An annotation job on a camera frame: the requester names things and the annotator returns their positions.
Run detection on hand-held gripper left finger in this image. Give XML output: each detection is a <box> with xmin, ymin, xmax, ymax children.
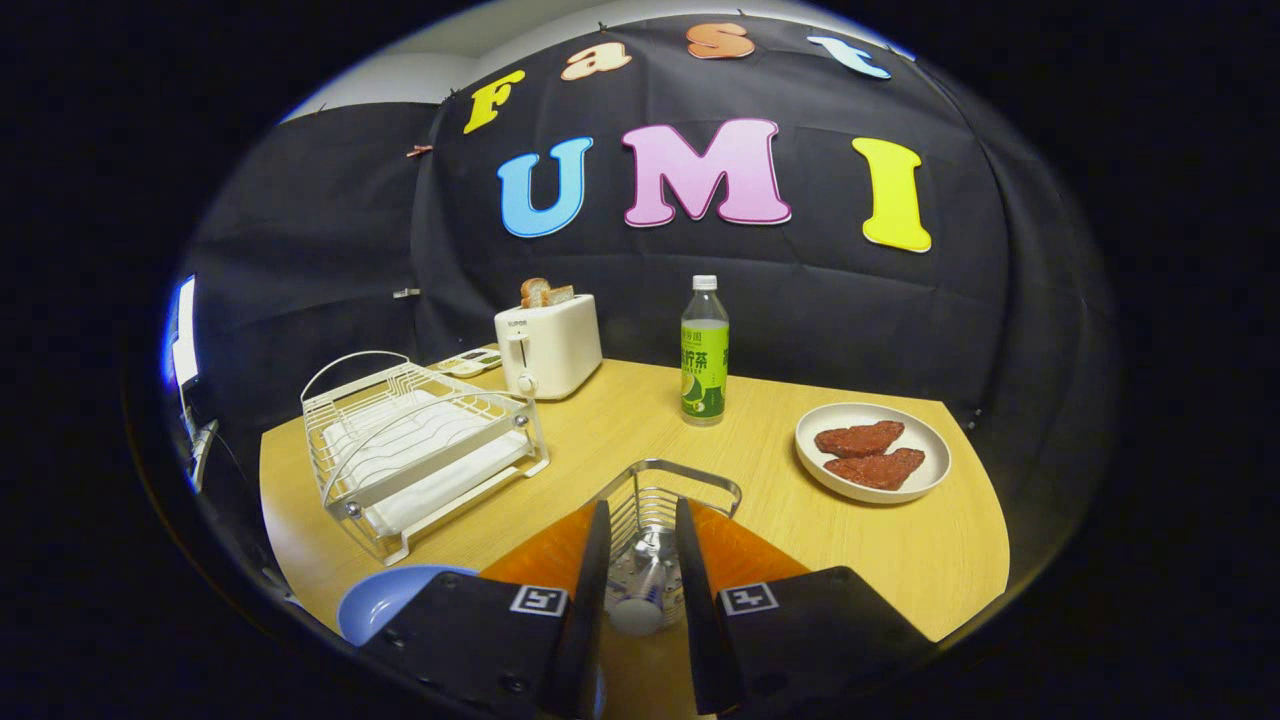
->
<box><xmin>358</xmin><ymin>499</ymin><xmax>613</xmax><ymax>720</ymax></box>

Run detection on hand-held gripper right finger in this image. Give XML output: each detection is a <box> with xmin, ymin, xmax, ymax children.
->
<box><xmin>674</xmin><ymin>496</ymin><xmax>939</xmax><ymax>717</ymax></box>

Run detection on silver spoon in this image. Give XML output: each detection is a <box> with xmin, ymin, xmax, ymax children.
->
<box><xmin>608</xmin><ymin>525</ymin><xmax>669</xmax><ymax>637</ymax></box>

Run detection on metal wire basket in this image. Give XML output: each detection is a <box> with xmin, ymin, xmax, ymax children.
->
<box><xmin>597</xmin><ymin>459</ymin><xmax>743</xmax><ymax>633</ymax></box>

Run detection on blue plate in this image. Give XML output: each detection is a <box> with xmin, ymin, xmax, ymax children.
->
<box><xmin>337</xmin><ymin>565</ymin><xmax>606</xmax><ymax>717</ymax></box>

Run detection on white wire dish rack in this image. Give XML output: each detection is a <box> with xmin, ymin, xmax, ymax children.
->
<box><xmin>301</xmin><ymin>350</ymin><xmax>550</xmax><ymax>567</ymax></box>

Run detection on white round dish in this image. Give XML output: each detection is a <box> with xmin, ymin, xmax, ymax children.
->
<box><xmin>795</xmin><ymin>402</ymin><xmax>952</xmax><ymax>504</ymax></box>

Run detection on brown meat piece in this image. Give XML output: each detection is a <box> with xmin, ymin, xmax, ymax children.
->
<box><xmin>814</xmin><ymin>420</ymin><xmax>906</xmax><ymax>459</ymax></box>
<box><xmin>824</xmin><ymin>447</ymin><xmax>927</xmax><ymax>491</ymax></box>

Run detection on green label drink bottle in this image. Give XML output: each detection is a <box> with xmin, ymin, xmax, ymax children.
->
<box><xmin>681</xmin><ymin>275</ymin><xmax>730</xmax><ymax>427</ymax></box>

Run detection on white toaster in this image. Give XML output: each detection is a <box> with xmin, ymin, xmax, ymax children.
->
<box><xmin>494</xmin><ymin>293</ymin><xmax>604</xmax><ymax>401</ymax></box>

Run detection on white divided seasoning tray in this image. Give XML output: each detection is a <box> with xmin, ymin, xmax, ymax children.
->
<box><xmin>428</xmin><ymin>345</ymin><xmax>504</xmax><ymax>379</ymax></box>

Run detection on black backdrop cloth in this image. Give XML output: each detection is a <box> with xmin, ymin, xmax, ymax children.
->
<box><xmin>175</xmin><ymin>12</ymin><xmax>1118</xmax><ymax>561</ymax></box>

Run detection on bright screen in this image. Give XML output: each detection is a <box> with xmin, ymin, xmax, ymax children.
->
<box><xmin>165</xmin><ymin>275</ymin><xmax>199</xmax><ymax>389</ymax></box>

